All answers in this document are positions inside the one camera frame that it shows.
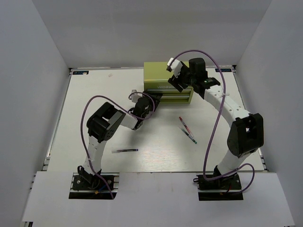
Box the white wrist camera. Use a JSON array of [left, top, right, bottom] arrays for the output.
[[128, 89, 142, 103], [166, 58, 183, 78]]

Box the green pen refill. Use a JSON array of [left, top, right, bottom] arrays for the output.
[[178, 126, 197, 144]]

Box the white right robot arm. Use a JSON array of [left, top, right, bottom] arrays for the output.
[[167, 58, 264, 189]]

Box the purple pen refill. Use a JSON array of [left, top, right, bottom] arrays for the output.
[[111, 149, 139, 153]]

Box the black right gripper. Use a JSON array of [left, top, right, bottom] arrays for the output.
[[169, 63, 196, 93]]

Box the black logo sticker right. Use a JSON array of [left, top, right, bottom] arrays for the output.
[[215, 68, 232, 72]]

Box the black logo sticker left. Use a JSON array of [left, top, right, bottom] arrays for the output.
[[72, 70, 89, 75]]

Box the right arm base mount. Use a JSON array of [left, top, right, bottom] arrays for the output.
[[193, 174, 243, 201]]

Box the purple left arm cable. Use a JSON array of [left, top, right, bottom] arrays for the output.
[[80, 91, 158, 199]]

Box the green metal drawer toolbox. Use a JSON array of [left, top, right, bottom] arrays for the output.
[[143, 62, 194, 104]]

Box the black logo sticker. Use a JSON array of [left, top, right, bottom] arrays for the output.
[[72, 70, 89, 75], [215, 68, 232, 72]]

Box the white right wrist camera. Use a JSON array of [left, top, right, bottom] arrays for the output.
[[166, 58, 183, 78]]

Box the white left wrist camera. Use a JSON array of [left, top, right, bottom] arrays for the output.
[[128, 89, 142, 103]]

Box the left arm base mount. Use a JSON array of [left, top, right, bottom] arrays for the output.
[[69, 173, 119, 200]]

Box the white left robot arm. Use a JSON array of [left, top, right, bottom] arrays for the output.
[[77, 90, 162, 189]]

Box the red pen refill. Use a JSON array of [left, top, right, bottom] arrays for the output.
[[178, 116, 194, 138]]

